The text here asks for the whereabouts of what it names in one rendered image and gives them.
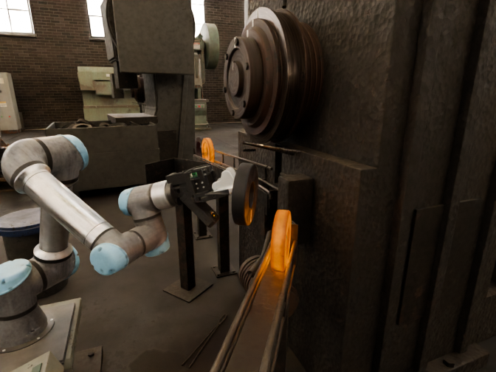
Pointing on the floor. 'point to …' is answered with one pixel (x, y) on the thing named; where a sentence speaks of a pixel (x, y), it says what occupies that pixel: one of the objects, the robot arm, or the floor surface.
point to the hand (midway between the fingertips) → (246, 186)
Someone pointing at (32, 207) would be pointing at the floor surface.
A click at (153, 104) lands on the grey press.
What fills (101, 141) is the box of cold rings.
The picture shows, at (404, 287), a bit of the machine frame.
